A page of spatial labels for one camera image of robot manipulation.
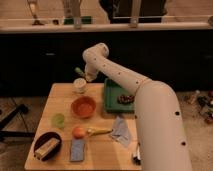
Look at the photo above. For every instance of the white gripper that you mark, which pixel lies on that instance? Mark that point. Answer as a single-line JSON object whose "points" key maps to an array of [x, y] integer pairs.
{"points": [[90, 77]]}

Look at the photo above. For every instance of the green pepper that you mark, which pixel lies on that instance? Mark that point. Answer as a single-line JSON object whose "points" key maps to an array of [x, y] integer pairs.
{"points": [[79, 71]]}

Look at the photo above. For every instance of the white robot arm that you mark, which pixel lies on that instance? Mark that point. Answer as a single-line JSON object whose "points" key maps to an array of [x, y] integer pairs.
{"points": [[160, 131]]}

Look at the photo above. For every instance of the white paper cup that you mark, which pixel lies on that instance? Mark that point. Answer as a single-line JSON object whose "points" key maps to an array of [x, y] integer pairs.
{"points": [[79, 85]]}

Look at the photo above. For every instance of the green plastic cup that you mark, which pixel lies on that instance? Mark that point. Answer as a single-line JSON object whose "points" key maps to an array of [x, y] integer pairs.
{"points": [[58, 121]]}

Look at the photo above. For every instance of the green tray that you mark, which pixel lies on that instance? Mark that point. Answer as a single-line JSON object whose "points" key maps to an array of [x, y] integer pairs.
{"points": [[112, 91]]}

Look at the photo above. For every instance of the orange bowl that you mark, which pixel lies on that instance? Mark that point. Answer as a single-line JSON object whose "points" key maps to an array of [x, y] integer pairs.
{"points": [[83, 107]]}

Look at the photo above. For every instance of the orange fruit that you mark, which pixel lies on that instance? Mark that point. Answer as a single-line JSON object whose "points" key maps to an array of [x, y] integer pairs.
{"points": [[78, 132]]}

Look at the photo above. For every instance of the grey cloth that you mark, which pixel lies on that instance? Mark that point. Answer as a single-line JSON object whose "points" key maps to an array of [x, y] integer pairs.
{"points": [[120, 132]]}

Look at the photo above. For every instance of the blue sponge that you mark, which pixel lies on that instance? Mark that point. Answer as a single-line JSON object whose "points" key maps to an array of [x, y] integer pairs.
{"points": [[77, 150]]}

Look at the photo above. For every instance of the dark brown bowl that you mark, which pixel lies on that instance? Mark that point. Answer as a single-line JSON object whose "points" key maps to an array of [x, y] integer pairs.
{"points": [[44, 138]]}

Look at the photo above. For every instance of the wooden block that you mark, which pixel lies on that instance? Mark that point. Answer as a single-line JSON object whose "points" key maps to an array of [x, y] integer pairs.
{"points": [[46, 148]]}

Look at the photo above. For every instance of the white black handled tool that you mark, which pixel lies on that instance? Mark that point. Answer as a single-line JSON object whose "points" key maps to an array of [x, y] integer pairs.
{"points": [[136, 156]]}

